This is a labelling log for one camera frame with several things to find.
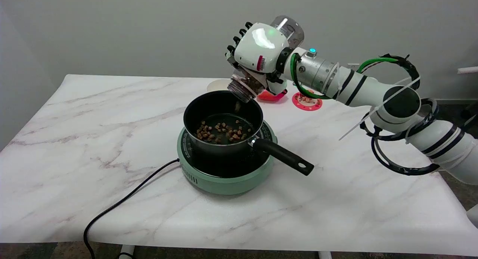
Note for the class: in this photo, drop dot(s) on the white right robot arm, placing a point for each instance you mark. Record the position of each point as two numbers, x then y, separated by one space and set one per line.
373 89

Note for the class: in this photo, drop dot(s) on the white wall socket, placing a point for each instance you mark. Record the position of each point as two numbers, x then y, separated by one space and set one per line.
354 65

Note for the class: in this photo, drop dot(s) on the red round coaster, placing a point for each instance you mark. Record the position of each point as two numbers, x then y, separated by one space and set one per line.
308 105

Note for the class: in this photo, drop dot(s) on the white zip tie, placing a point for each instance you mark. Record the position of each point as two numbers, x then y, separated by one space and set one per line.
373 111

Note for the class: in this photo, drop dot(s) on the red toy fruit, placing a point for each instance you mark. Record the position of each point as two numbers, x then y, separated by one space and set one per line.
270 97

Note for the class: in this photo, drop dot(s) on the green induction cooker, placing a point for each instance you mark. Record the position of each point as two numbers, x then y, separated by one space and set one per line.
224 182

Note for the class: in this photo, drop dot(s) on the clear bottle with nuts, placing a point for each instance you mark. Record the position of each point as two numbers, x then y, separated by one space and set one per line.
291 29

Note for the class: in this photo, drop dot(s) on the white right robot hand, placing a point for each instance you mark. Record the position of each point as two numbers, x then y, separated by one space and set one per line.
257 46

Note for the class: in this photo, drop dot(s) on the brown nuts in pan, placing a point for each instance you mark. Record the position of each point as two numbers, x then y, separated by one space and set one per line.
224 133

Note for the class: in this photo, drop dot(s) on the white pipe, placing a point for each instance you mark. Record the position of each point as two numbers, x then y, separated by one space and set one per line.
468 69

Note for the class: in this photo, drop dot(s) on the white round bowl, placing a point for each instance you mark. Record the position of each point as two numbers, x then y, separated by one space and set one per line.
216 85

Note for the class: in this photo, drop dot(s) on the white table leg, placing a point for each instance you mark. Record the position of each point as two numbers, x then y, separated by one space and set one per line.
127 252
325 255

